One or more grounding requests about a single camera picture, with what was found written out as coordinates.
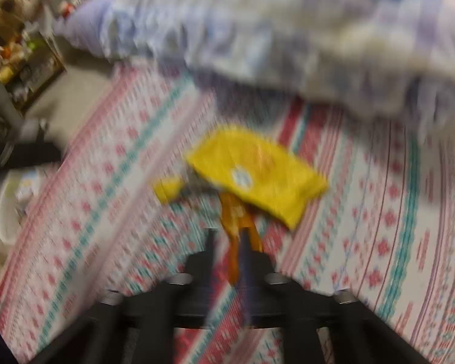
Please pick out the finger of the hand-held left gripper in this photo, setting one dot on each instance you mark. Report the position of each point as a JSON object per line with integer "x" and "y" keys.
{"x": 22, "y": 155}

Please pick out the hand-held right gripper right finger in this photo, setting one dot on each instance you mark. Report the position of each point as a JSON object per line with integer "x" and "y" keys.
{"x": 248, "y": 269}

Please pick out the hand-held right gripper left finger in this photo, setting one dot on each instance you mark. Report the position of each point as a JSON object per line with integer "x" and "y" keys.
{"x": 197, "y": 273}

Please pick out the orange snack wrapper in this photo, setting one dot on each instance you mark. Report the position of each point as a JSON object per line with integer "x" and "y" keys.
{"x": 233, "y": 216}

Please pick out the white plastic trash bin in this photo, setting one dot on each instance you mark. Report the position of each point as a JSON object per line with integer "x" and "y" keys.
{"x": 7, "y": 216}

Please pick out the yellow snack packet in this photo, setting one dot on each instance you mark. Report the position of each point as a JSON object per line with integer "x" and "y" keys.
{"x": 265, "y": 167}

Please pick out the wooden toy shelf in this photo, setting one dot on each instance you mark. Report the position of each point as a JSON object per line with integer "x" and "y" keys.
{"x": 41, "y": 72}

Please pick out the small yellow wrapper piece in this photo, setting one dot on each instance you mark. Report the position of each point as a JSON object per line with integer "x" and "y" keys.
{"x": 167, "y": 189}

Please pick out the red teal patterned tablecloth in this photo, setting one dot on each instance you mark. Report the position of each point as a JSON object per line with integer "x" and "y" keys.
{"x": 364, "y": 235}

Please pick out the brown teddy bear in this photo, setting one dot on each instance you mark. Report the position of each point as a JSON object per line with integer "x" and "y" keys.
{"x": 3, "y": 11}

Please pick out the purple bed sheet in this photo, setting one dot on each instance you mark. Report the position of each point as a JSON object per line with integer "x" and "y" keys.
{"x": 83, "y": 22}

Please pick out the white plush toy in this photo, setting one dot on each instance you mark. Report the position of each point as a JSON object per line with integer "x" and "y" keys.
{"x": 32, "y": 0}

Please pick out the blue plaid blanket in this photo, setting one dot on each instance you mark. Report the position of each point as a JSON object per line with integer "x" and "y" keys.
{"x": 288, "y": 45}

